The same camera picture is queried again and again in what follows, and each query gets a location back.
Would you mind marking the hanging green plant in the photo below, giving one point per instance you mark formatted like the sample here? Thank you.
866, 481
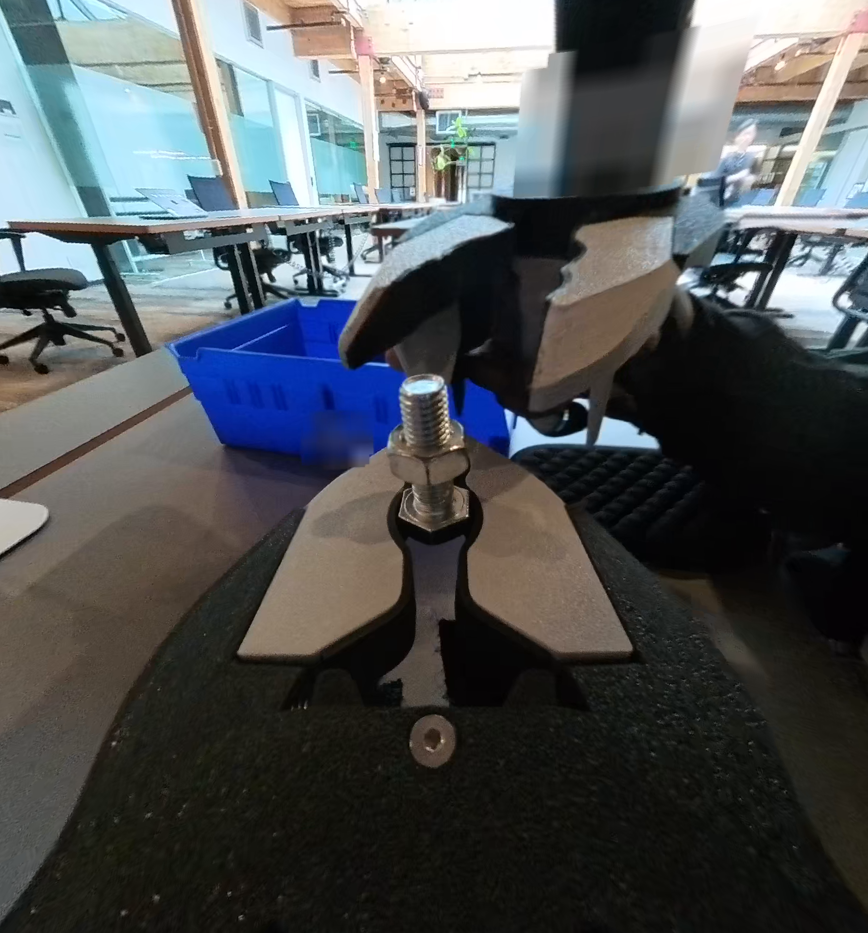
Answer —
459, 135

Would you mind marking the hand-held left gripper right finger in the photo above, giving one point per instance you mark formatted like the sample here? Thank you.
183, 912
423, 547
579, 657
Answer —
543, 576

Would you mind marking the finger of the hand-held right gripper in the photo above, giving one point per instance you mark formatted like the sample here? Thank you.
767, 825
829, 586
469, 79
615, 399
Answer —
616, 291
412, 277

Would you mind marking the person's right forearm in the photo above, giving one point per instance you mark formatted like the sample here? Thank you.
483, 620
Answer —
769, 437

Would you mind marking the open grey laptop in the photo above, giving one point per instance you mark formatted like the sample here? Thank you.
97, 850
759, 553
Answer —
171, 204

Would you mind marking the person's right hand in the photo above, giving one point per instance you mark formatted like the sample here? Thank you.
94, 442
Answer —
670, 328

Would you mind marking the wooden desk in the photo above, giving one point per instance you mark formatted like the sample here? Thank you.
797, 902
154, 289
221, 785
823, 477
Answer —
805, 215
149, 222
397, 227

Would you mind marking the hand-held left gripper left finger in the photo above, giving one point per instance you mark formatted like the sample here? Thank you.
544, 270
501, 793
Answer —
317, 576

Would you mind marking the steel hex bolt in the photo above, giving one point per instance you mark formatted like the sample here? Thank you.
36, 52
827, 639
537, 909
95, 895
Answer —
425, 408

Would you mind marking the black textured pad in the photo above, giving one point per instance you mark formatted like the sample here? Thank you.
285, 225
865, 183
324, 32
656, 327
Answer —
608, 481

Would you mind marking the wooden pillar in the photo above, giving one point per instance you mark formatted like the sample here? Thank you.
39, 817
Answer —
211, 109

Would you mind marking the blue divided plastic bin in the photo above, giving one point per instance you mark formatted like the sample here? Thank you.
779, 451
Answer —
259, 393

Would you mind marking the steel hex nut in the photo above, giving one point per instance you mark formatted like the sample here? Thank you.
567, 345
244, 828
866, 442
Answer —
426, 455

